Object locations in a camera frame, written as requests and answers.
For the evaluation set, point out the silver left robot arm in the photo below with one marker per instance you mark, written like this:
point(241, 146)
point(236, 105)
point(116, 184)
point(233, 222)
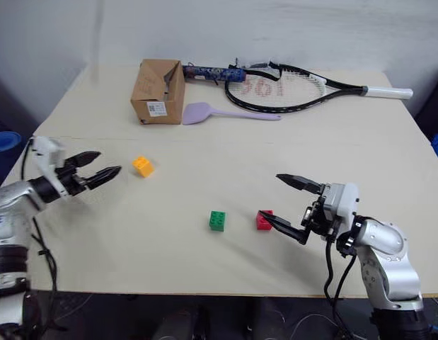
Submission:
point(10, 205)

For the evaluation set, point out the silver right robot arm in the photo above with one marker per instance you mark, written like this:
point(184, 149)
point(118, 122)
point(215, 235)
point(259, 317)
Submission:
point(381, 244)

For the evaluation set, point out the black white-grip tennis racket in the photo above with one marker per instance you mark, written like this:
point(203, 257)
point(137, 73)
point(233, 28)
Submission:
point(342, 86)

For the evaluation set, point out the blue patterned cylinder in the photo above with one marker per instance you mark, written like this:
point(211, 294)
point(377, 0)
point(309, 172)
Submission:
point(218, 73)

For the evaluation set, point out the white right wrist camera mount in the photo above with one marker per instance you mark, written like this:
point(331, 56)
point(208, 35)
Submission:
point(342, 202)

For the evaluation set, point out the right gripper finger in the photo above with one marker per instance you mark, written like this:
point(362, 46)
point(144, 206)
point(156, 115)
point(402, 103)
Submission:
point(300, 183)
point(284, 227)

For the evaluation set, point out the purple silicone spatula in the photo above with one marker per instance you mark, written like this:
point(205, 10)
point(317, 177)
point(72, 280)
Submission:
point(197, 112)

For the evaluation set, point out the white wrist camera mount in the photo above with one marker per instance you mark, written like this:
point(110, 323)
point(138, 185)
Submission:
point(342, 202)
point(45, 150)

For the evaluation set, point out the green toy brick cube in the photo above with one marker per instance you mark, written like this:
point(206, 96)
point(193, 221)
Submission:
point(217, 221)

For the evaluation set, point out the yellow toy brick cube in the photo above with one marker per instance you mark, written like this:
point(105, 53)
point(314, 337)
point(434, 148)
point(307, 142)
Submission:
point(143, 166)

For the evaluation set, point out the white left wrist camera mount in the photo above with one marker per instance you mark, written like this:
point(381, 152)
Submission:
point(45, 150)

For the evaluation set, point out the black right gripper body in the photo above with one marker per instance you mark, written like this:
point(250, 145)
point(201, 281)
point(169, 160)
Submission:
point(321, 221)

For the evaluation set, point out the blue roll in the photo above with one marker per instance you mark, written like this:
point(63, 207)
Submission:
point(4, 141)

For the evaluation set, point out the brown cardboard box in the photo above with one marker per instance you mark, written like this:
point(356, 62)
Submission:
point(158, 102)

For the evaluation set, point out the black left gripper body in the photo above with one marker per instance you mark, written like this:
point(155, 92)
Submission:
point(70, 182)

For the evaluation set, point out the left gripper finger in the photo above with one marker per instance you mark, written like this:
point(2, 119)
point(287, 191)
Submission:
point(103, 176)
point(86, 158)

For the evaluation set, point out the red toy brick cube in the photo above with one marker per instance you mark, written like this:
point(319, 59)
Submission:
point(263, 223)

